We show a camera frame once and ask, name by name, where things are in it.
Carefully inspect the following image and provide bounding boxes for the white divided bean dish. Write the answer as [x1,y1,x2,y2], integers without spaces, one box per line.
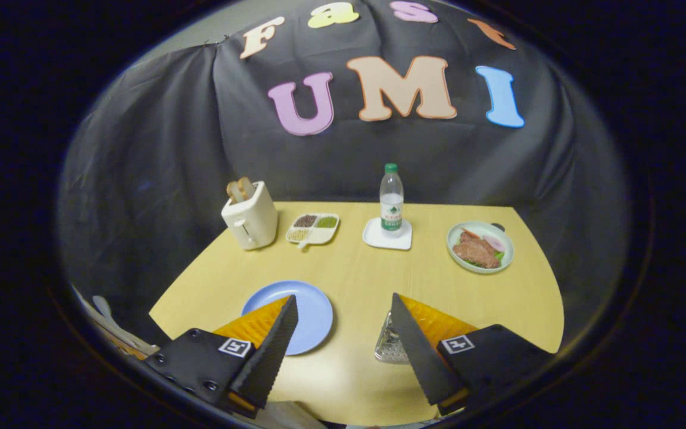
[285,213,341,249]

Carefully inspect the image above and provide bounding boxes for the beige printed cloth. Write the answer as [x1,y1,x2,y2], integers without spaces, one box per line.
[78,292,159,360]

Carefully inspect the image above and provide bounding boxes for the clear green-capped water bottle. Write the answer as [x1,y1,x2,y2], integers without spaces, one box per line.
[379,163,405,239]

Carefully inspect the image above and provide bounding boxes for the brown meat slices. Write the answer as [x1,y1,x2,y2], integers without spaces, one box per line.
[453,231,501,269]

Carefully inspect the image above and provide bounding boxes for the blue round plate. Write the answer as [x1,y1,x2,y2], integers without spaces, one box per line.
[241,280,334,356]

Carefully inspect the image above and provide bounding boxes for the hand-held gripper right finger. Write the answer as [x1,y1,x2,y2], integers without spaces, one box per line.
[391,293,558,416]

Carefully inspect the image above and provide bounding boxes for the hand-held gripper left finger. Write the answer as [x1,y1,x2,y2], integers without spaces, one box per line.
[144,295,300,418]

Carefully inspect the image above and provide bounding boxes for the perforated metal drainer basket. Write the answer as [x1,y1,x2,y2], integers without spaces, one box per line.
[374,310,410,364]

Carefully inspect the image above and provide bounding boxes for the black backdrop cloth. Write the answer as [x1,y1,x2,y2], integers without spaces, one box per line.
[57,0,629,352]

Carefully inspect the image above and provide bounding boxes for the white square coaster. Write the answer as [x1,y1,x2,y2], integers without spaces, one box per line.
[362,217,413,251]

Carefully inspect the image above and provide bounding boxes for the pale green food plate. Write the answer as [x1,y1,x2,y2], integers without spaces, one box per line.
[446,221,515,274]

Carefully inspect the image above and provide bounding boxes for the cream white toaster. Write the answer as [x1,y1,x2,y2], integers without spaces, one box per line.
[221,181,279,251]

